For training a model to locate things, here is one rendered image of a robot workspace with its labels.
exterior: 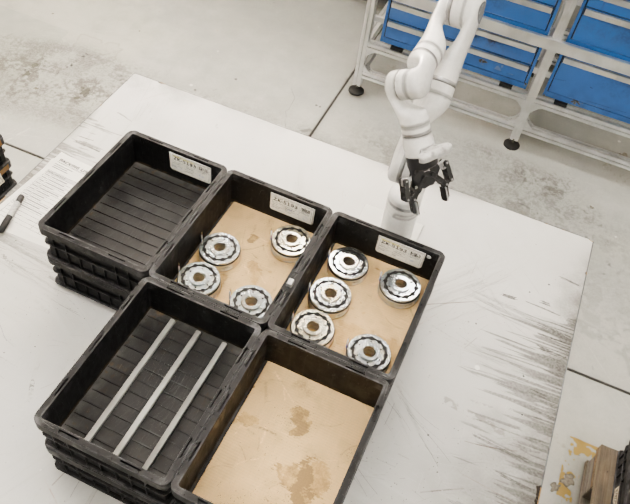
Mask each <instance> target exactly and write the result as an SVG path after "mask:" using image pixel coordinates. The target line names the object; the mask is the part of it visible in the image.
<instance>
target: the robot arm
mask: <svg viewBox="0 0 630 504"><path fill-rule="evenodd" d="M485 7H486V0H439V1H438V3H437V5H436V7H435V10H434V12H433V14H432V16H431V18H430V20H429V23H428V25H427V27H426V30H425V32H424V34H423V36H422V38H421V39H420V41H419V42H418V44H417V45H416V46H415V48H414V49H413V51H412V52H411V54H410V55H409V57H408V59H407V68H408V69H398V70H393V71H391V72H389V73H388V75H387V77H386V79H385V92H386V95H387V97H388V100H389V102H390V104H391V105H392V107H393V109H394V111H395V114H396V115H397V117H398V119H399V122H400V127H401V132H402V134H401V137H400V139H399V142H398V144H397V147H396V149H395V152H394V154H393V157H392V159H391V162H390V165H389V167H388V179H389V180H390V181H392V182H395V183H396V184H394V185H393V186H392V187H391V188H390V190H389V193H388V197H387V201H386V205H385V209H384V213H383V217H382V221H381V225H380V227H381V228H383V229H386V230H388V231H391V232H393V233H396V234H398V235H401V236H404V237H406V238H409V239H410V238H411V235H412V232H413V229H414V225H415V222H416V219H417V216H418V215H420V211H419V209H420V205H421V202H422V199H423V195H424V192H425V189H426V188H427V187H428V186H431V185H434V183H435V182H437V183H438V184H440V185H441V186H439V188H440V193H441V199H442V200H444V201H448V200H449V196H450V195H449V189H448V185H449V183H450V182H452V181H453V180H454V177H453V174H452V171H451V167H450V164H449V161H448V160H444V159H440V160H439V163H438V158H439V157H441V156H443V155H446V154H448V153H450V152H451V151H452V144H451V143H449V142H445V143H441V144H435V141H434V137H433V134H432V131H431V126H430V123H432V122H433V121H434V120H436V119H437V118H438V117H439V116H440V115H442V114H443V113H444V112H445V111H446V110H447V108H448V107H449V105H450V103H451V100H452V97H453V94H454V91H455V88H456V85H457V82H458V79H459V76H460V72H461V69H462V66H463V63H464V61H465V58H466V55H467V53H468V50H469V48H470V45H471V43H472V41H473V38H474V36H475V34H476V31H477V29H478V27H479V24H480V22H481V20H482V17H483V14H484V10H485ZM444 24H447V25H450V26H454V27H458V28H461V30H460V32H459V34H458V36H457V37H456V39H455V41H454V42H453V43H452V45H451V46H450V47H449V48H448V49H447V50H446V40H445V36H444V32H443V27H442V26H443V25H444ZM411 100H413V103H412V102H411ZM440 169H441V170H442V173H443V176H444V179H443V178H442V177H441V176H439V175H438V173H439V170H440Z"/></svg>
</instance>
